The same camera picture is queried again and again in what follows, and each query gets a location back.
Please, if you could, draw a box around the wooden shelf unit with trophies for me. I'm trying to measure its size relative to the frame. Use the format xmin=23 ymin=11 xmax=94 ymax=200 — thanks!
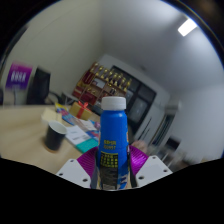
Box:
xmin=72 ymin=61 xmax=133 ymax=108

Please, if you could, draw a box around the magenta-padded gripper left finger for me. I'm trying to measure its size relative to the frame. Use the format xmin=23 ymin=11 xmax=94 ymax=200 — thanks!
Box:
xmin=55 ymin=146 xmax=100 ymax=189

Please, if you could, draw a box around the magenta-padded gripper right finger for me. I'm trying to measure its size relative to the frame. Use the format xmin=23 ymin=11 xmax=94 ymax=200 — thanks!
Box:
xmin=128 ymin=144 xmax=174 ymax=188

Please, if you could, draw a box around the teal book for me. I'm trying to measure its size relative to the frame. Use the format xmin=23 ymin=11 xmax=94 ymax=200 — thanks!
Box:
xmin=74 ymin=137 xmax=100 ymax=154

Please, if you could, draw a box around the white paper sheet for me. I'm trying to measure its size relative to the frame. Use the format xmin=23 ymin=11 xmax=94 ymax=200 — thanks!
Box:
xmin=64 ymin=124 xmax=88 ymax=145

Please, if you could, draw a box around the tan notebook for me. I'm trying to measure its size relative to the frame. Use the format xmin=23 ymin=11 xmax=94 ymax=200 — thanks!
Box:
xmin=41 ymin=108 xmax=63 ymax=126

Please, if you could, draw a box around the black office chair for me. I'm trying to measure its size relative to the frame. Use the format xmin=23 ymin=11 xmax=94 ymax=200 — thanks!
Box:
xmin=27 ymin=67 xmax=52 ymax=106

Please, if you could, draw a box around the black-framed glass door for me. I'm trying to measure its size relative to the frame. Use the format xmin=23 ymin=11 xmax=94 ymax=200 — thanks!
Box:
xmin=109 ymin=64 xmax=158 ymax=131

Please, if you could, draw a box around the yellow gift box red ribbon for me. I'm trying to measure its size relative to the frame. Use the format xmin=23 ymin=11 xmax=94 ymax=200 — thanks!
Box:
xmin=68 ymin=101 xmax=93 ymax=122

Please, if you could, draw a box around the black paper cup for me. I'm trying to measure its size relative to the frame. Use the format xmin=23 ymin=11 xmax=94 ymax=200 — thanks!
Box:
xmin=44 ymin=120 xmax=68 ymax=152

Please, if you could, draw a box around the purple sign board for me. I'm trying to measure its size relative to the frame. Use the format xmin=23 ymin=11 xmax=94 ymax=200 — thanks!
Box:
xmin=5 ymin=61 xmax=34 ymax=90

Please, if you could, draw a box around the blue drink bottle white cap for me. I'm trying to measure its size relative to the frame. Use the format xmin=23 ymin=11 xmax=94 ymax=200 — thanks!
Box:
xmin=96 ymin=96 xmax=132 ymax=191

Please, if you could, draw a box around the ceiling tube light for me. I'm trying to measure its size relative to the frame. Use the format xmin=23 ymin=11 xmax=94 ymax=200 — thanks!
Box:
xmin=177 ymin=18 xmax=198 ymax=38

